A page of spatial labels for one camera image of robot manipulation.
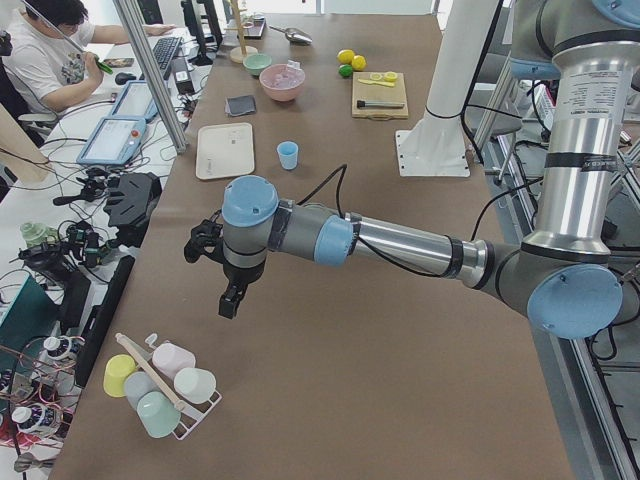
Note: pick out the grey cup on rack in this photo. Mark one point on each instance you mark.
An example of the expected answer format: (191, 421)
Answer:
(136, 386)

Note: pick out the cream rabbit tray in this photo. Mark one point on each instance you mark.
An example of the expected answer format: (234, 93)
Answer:
(224, 151)

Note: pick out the steel muddler black tip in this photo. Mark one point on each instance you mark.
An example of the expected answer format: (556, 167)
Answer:
(362, 104)

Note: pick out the black keyboard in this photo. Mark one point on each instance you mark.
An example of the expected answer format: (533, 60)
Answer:
(164, 51)

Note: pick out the pink cup on rack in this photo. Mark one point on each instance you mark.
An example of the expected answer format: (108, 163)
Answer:
(169, 359)

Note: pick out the blue teach pendant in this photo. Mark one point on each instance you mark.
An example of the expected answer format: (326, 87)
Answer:
(114, 141)
(135, 99)

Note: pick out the light blue plastic cup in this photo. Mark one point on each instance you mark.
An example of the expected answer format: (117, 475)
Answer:
(287, 152)

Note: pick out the yellow plastic knife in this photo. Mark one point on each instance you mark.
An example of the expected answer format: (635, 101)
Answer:
(377, 82)

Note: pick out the mint cup on rack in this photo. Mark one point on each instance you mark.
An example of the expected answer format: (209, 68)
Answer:
(157, 414)

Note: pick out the wooden cutting board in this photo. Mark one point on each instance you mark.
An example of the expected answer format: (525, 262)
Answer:
(378, 93)

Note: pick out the white camera pillar base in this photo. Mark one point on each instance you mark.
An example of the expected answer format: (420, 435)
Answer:
(435, 146)

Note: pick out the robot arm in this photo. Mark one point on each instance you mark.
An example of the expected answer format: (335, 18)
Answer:
(558, 277)

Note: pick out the yellow cup on rack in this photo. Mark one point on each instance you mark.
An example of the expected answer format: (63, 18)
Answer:
(118, 368)

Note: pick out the white wire cup rack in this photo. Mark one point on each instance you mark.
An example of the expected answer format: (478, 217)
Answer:
(192, 415)

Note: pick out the seated person white shirt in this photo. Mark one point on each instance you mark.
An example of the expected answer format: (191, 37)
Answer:
(45, 69)

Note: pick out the wooden cup tree stand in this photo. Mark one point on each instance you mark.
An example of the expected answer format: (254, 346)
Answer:
(243, 50)

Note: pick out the mint green bowl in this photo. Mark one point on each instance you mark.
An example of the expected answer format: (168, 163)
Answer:
(256, 63)

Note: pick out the yellow lemon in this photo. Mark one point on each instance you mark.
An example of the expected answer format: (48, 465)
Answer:
(358, 63)
(345, 56)

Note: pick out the aluminium frame post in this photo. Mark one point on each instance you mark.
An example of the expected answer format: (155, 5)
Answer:
(132, 22)

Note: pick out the green lime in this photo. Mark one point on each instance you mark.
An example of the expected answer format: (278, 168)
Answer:
(345, 70)

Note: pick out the white cup on rack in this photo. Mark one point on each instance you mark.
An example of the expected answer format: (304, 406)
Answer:
(195, 385)

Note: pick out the metal ice scoop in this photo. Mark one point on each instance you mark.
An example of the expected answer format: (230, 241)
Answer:
(294, 35)

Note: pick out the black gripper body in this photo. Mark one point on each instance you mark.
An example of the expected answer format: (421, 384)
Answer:
(239, 276)

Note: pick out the pink bowl of ice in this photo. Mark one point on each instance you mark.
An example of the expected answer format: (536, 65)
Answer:
(282, 82)

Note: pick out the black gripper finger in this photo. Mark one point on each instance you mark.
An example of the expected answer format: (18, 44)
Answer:
(229, 302)

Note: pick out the grey folded cloth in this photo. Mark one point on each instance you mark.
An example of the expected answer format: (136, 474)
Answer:
(240, 105)

